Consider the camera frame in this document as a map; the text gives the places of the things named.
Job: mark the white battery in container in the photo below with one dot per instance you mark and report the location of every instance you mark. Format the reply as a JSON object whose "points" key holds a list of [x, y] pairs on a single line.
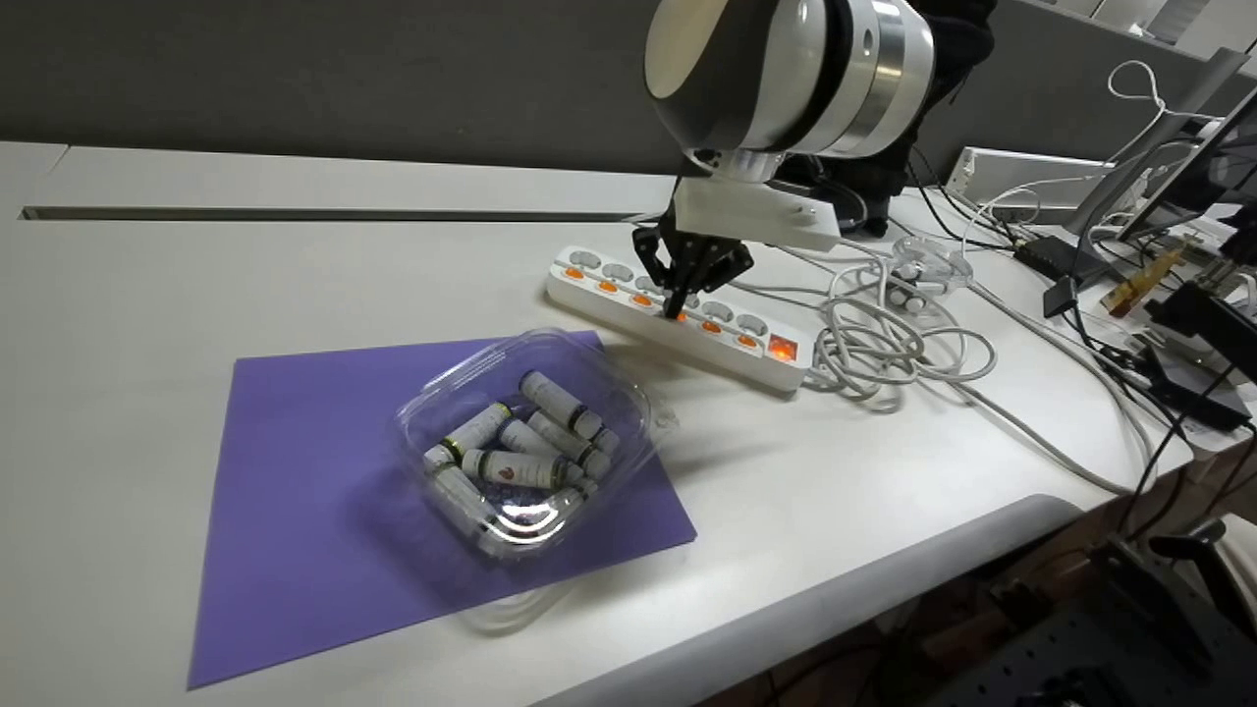
{"points": [[562, 404]]}

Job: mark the clear plastic container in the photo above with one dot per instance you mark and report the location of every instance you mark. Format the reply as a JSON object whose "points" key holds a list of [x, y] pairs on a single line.
{"points": [[478, 404]]}

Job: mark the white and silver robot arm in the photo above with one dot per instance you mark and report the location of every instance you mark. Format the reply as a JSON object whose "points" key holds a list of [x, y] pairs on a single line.
{"points": [[796, 119]]}

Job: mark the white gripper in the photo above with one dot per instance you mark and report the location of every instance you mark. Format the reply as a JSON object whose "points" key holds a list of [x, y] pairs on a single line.
{"points": [[733, 208]]}

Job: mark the white six-socket power strip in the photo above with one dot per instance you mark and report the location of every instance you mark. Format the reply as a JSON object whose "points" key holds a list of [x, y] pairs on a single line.
{"points": [[703, 330]]}

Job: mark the white battery with black band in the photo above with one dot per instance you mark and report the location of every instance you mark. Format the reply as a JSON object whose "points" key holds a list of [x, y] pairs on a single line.
{"points": [[519, 470]]}

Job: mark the grey desk partition panel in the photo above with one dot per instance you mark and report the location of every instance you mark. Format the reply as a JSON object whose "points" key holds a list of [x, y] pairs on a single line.
{"points": [[486, 80]]}

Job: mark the white box device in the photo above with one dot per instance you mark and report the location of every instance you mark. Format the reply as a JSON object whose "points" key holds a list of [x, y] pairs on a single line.
{"points": [[1016, 183]]}

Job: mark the purple paper mat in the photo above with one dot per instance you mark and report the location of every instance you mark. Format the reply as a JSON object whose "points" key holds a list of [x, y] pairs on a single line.
{"points": [[318, 530]]}

